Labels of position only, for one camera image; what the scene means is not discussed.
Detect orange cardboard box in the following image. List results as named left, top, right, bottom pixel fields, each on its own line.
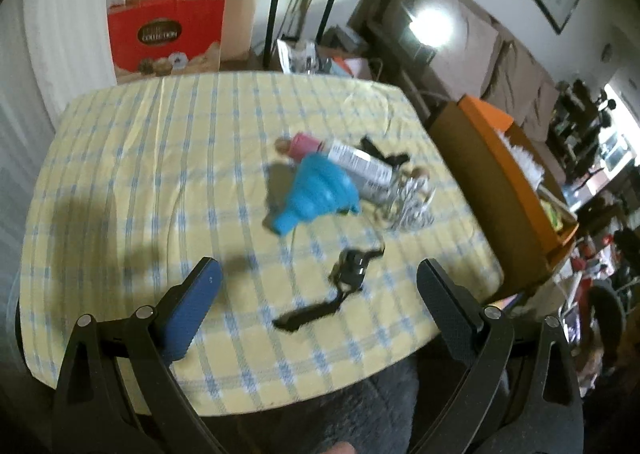
left=429, top=94, right=581, bottom=295

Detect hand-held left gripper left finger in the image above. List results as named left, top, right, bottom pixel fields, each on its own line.
left=52, top=256, right=223, bottom=454

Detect large brown cushion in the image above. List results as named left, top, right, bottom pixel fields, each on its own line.
left=407, top=0, right=504, bottom=102

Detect brown cardboard box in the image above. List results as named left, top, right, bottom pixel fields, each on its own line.
left=127, top=0, right=263, bottom=70

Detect white pleated curtain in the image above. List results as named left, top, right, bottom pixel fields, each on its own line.
left=0, top=0, right=118, bottom=285

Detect clear bottle pink cap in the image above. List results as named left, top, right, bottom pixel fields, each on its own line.
left=274, top=132, right=396, bottom=202

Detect person's grey trousers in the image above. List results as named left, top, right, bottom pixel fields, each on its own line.
left=200, top=356, right=418, bottom=454

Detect yellow checked tablecloth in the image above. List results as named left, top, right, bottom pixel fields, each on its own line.
left=20, top=71, right=503, bottom=417

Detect white feather duster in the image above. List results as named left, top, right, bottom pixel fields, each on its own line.
left=495, top=131, right=547, bottom=189

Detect small brown cushion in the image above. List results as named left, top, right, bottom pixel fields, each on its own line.
left=522, top=78, right=561, bottom=143

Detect blue funnel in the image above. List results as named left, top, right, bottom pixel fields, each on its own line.
left=272, top=153, right=362, bottom=237

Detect red gift bag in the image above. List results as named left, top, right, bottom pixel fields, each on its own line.
left=107, top=0, right=227, bottom=84

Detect medium brown cushion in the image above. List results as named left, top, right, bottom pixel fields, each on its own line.
left=482, top=41, right=544, bottom=127

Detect green toothpaste box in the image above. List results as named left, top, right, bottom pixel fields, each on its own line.
left=540, top=199, right=577, bottom=231

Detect black night light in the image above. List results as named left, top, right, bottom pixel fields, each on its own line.
left=405, top=4, right=456, bottom=52

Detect white cable bundle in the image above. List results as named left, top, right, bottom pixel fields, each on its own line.
left=385, top=169, right=437, bottom=235

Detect open box of clutter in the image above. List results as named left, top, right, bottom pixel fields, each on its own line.
left=276, top=26, right=373, bottom=79

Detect cluttered dark shelf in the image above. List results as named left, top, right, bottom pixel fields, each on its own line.
left=547, top=78, right=626, bottom=175

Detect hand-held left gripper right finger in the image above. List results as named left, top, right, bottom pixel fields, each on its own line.
left=416, top=258, right=586, bottom=454

